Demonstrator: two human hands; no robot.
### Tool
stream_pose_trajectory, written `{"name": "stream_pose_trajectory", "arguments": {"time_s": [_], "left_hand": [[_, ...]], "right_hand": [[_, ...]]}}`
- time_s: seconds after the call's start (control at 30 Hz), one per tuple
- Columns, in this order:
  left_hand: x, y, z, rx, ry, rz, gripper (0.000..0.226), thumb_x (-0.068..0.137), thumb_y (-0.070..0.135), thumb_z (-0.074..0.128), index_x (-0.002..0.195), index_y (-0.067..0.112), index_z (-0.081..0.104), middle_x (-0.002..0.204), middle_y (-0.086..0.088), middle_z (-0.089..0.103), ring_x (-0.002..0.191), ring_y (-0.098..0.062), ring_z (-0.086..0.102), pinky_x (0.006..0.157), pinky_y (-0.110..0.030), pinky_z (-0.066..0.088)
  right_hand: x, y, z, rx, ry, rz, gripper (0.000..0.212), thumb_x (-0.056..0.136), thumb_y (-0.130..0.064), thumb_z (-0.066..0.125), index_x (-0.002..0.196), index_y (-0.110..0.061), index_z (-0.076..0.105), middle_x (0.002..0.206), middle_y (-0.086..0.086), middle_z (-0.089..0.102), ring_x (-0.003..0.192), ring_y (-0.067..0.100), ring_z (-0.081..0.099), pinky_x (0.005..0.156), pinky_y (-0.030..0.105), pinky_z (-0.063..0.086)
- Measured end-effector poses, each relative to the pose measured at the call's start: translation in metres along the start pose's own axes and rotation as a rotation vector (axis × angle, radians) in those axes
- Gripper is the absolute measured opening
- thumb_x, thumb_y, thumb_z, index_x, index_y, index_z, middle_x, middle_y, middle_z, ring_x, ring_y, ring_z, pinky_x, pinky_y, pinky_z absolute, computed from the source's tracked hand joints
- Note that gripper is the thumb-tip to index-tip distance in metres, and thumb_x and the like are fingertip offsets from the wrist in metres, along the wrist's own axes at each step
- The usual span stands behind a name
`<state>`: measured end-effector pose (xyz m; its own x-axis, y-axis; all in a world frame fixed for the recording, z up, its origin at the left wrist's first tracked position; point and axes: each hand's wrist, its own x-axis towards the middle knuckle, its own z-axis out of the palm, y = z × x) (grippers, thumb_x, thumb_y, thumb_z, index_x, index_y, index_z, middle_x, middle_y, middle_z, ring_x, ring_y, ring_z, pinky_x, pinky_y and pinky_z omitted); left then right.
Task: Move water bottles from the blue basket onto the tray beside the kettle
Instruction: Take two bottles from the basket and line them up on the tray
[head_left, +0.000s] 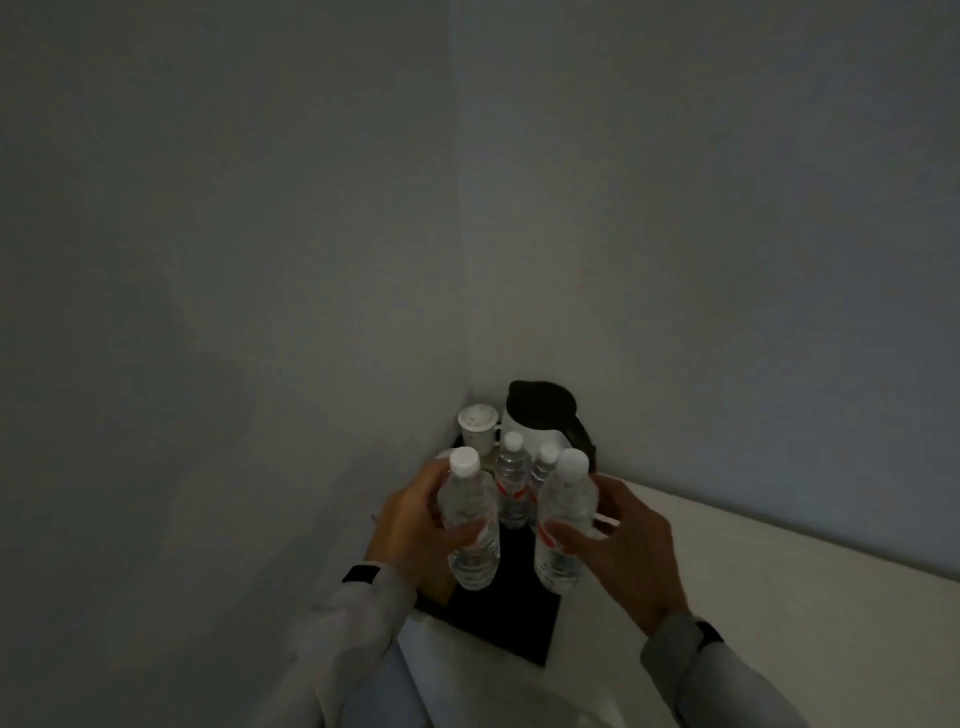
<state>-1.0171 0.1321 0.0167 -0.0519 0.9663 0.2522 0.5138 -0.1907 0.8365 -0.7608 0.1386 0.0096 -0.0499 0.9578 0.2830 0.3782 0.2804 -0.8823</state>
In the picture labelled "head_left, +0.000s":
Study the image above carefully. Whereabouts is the black tray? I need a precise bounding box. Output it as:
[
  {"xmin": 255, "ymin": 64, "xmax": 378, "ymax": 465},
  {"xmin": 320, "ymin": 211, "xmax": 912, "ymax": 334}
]
[{"xmin": 414, "ymin": 427, "xmax": 565, "ymax": 669}]

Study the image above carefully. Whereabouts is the person's right forearm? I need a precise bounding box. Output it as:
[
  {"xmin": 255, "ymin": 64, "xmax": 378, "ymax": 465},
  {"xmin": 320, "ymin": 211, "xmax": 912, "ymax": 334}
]
[{"xmin": 639, "ymin": 611, "xmax": 813, "ymax": 728}]

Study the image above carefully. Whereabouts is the clear plastic water bottle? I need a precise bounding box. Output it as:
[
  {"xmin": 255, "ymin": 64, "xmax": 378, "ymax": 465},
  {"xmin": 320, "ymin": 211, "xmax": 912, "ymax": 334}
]
[
  {"xmin": 528, "ymin": 442, "xmax": 561, "ymax": 526},
  {"xmin": 533, "ymin": 447, "xmax": 602, "ymax": 597},
  {"xmin": 494, "ymin": 431, "xmax": 534, "ymax": 531},
  {"xmin": 438, "ymin": 446, "xmax": 502, "ymax": 592}
]

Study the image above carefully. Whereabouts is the white cup with lid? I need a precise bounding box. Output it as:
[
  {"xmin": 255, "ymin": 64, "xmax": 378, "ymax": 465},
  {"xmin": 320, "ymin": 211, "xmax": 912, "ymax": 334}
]
[{"xmin": 457, "ymin": 402, "xmax": 503, "ymax": 456}]

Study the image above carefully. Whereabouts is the person's right hand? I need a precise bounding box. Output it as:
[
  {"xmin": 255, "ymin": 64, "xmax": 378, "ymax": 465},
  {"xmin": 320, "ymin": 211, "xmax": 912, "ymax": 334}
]
[{"xmin": 540, "ymin": 475, "xmax": 693, "ymax": 639}]

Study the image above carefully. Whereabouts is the person's left forearm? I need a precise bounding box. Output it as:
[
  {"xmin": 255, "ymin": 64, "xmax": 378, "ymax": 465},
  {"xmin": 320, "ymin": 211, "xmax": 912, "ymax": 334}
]
[{"xmin": 243, "ymin": 562, "xmax": 419, "ymax": 728}]

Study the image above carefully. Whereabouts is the white kettle with black lid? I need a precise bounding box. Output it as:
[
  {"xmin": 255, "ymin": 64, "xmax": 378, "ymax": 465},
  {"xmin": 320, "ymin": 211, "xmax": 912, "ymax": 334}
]
[{"xmin": 500, "ymin": 379, "xmax": 599, "ymax": 483}]

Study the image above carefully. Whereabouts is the person's left hand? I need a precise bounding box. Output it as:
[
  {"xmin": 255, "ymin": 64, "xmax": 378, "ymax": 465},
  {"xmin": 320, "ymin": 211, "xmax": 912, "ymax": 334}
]
[{"xmin": 364, "ymin": 457, "xmax": 490, "ymax": 603}]

